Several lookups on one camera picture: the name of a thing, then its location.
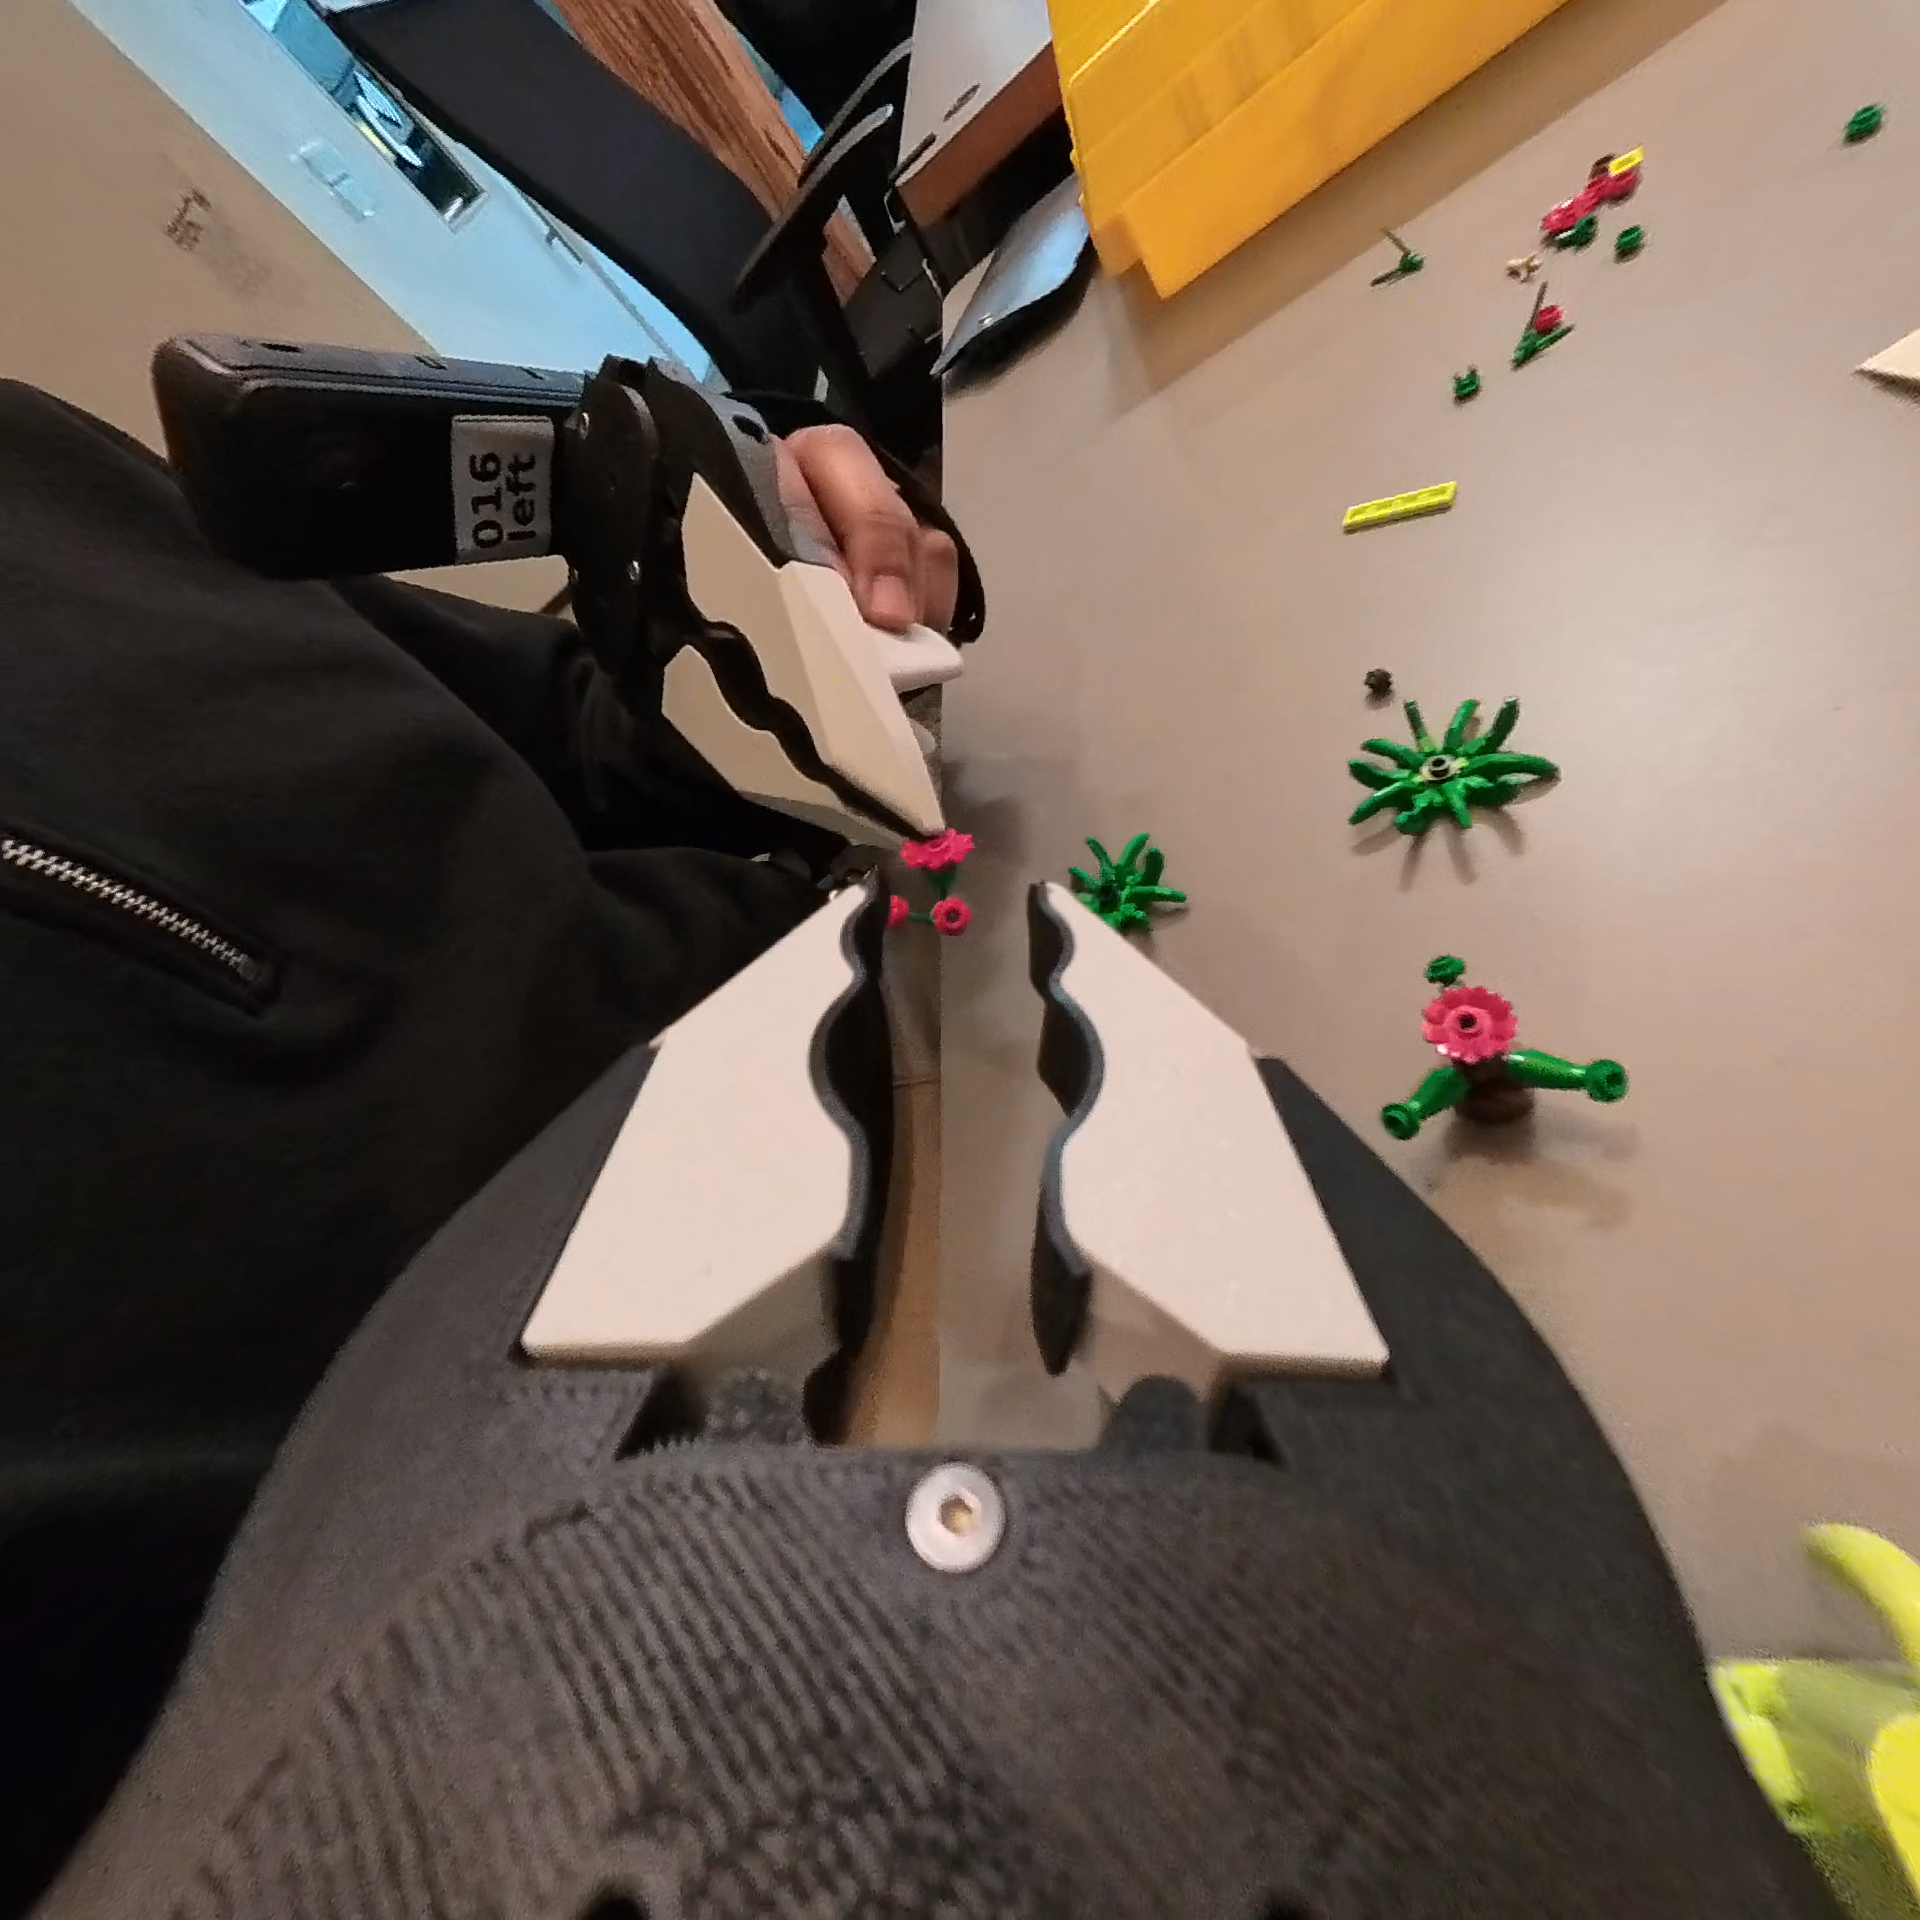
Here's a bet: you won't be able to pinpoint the yellow box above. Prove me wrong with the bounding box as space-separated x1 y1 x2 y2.
1045 0 1567 300

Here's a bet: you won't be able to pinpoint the pink flower toy stem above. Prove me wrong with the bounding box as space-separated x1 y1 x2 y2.
887 828 978 941

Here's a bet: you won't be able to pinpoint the wooden cabinet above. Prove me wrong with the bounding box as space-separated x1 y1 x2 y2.
554 0 880 295

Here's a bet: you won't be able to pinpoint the grey side table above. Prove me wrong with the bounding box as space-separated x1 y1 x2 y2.
895 0 1069 227

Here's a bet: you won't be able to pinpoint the brown toy trunk pink flower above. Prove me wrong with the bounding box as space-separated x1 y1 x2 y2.
1381 953 1631 1144

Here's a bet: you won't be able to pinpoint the lime green toy leaves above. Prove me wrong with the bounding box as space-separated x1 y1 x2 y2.
1709 1522 1920 1920

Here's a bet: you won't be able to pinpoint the pink toy flower cluster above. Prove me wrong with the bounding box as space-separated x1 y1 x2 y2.
1539 144 1647 250

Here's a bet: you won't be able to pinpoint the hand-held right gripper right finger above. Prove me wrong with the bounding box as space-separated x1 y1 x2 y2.
1025 883 1391 1397

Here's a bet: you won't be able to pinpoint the person's left hand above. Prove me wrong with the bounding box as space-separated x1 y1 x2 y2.
778 423 961 634

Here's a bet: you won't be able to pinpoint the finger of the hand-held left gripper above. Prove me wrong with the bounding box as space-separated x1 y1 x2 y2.
659 632 927 841
678 472 965 835

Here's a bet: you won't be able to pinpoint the black office chair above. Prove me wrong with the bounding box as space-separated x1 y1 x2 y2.
321 0 1097 452

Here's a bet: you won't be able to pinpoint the person's black jacket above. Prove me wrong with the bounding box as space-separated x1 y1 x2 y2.
0 380 903 1920

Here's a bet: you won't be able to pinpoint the small green toy leaf plant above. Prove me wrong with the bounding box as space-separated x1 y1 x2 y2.
1066 835 1190 935

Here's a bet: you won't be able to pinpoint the large green toy leaf plant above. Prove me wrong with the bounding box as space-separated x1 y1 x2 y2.
1344 695 1562 837

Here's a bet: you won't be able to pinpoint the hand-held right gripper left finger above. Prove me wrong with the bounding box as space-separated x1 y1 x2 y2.
515 883 898 1444

